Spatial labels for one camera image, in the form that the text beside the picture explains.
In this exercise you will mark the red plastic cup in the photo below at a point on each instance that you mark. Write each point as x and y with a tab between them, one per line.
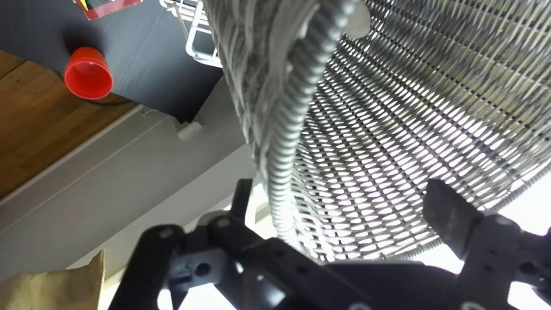
86	75

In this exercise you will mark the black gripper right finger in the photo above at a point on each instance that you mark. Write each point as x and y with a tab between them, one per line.
453	221

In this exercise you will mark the black mesh wastebasket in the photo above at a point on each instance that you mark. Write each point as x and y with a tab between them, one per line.
401	115

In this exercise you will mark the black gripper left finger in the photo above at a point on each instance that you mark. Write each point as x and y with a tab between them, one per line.
241	199

